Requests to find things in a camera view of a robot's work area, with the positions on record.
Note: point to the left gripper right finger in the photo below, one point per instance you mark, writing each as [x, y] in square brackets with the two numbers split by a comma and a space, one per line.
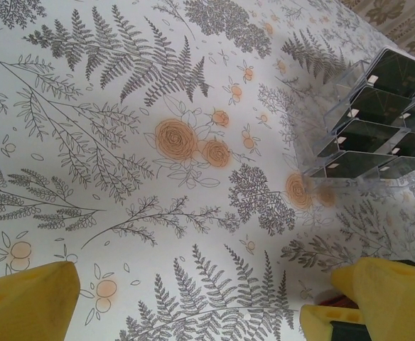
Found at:
[399, 302]

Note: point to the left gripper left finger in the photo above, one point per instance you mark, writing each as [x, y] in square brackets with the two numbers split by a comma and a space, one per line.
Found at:
[22, 309]

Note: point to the red card holder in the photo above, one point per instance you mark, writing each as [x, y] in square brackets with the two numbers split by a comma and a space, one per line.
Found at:
[330, 300]

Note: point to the floral tablecloth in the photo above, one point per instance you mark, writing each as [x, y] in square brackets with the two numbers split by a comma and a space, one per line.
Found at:
[122, 142]

